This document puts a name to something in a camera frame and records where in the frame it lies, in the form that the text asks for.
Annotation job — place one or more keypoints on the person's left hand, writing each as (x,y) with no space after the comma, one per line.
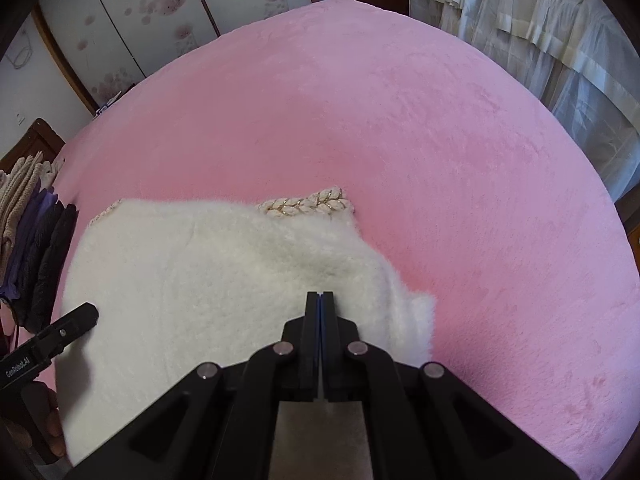
(55,422)

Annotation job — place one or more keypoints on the folded purple garment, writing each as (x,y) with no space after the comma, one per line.
(30,230)

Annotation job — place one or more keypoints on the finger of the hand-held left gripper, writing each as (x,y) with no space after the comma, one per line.
(70,325)

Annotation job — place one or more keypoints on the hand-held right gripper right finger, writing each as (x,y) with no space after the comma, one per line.
(329,325)

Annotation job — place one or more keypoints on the wooden headboard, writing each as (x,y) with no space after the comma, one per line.
(35,145)

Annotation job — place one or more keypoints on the white fluffy cardigan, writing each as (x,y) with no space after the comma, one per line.
(200,270)

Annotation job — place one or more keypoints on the folded black garment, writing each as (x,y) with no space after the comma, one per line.
(50,255)

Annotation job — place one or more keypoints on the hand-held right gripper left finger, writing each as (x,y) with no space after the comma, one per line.
(310,325)

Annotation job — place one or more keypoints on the pink bed blanket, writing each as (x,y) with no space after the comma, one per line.
(400,160)

